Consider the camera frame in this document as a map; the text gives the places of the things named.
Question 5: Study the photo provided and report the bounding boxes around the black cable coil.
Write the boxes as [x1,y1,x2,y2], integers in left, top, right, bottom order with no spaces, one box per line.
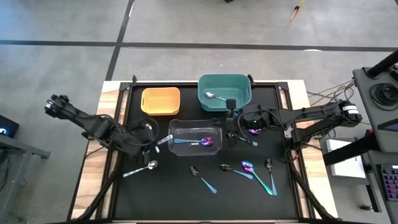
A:
[369,82,398,112]

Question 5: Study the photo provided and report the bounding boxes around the grey side table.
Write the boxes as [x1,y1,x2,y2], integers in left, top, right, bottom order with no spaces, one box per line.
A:
[0,133,51,224]

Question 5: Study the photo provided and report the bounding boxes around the grey keyboard desk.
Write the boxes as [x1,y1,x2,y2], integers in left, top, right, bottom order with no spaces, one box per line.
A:
[362,151,398,224]

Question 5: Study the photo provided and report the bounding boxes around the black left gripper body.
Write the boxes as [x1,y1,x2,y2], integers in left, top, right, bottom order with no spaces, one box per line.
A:
[129,121,155,156]

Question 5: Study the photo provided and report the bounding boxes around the silver spoon checkered handle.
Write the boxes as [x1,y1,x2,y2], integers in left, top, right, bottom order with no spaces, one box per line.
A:
[205,91,228,102]
[123,159,159,179]
[144,123,160,154]
[156,134,174,146]

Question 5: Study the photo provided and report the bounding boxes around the black keyboard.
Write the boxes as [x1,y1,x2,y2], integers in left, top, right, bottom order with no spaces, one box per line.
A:
[381,164,398,202]

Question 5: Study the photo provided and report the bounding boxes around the white box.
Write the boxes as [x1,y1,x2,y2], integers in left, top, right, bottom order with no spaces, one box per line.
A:
[325,140,367,180]

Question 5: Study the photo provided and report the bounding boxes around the teal plastic bin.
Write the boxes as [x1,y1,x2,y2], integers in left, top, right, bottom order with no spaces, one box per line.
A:
[197,73,252,113]

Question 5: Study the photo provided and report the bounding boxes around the yellow floor cable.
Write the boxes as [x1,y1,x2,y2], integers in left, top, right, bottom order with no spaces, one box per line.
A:
[289,0,307,22]

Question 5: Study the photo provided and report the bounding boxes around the black frame strut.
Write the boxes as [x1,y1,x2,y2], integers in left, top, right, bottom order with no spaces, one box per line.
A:
[287,152,335,221]
[76,152,124,221]

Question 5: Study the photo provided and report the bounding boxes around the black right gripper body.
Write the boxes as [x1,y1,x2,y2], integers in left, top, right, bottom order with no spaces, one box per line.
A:
[224,109,240,135]

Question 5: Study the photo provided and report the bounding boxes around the yellow plastic bin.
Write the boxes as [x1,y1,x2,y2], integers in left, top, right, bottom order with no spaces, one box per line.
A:
[140,86,182,116]

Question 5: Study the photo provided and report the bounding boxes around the black table mat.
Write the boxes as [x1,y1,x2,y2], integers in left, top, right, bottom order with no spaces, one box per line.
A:
[113,83,299,220]

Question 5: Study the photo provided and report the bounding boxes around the black diagonal bar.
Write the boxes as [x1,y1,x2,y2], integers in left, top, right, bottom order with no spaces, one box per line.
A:
[322,132,379,166]

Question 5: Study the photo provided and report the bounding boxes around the black pole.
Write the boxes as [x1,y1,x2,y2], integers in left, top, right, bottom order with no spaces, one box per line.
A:
[366,49,398,78]

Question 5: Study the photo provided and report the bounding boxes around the black device blue light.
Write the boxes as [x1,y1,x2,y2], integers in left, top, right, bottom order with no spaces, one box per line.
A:
[0,114,20,139]

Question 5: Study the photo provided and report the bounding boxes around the clear plastic bin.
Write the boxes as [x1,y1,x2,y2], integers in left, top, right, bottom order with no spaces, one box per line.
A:
[167,118,223,157]

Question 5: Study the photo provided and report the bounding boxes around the floor cable bundle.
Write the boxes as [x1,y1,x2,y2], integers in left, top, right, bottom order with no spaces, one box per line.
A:
[307,80,373,108]

